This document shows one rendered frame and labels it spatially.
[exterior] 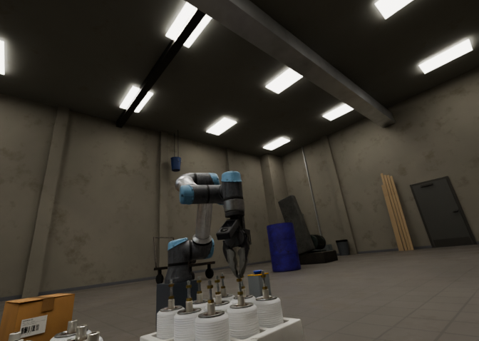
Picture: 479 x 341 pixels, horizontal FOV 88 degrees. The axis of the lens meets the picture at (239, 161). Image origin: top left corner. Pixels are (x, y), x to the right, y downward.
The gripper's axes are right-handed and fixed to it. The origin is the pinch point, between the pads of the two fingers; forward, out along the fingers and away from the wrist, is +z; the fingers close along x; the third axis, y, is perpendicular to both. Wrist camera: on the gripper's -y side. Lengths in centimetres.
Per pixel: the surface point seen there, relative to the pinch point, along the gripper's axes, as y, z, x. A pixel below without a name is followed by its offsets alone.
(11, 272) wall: 337, -24, 707
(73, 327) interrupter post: -25.8, 8.0, 38.9
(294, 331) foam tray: 10.2, 19.2, -13.7
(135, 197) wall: 581, -229, 569
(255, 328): -1.2, 15.3, -4.3
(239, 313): -4.1, 10.7, -0.7
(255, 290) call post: 31.8, 9.5, 4.7
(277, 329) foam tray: 3.1, 16.9, -9.9
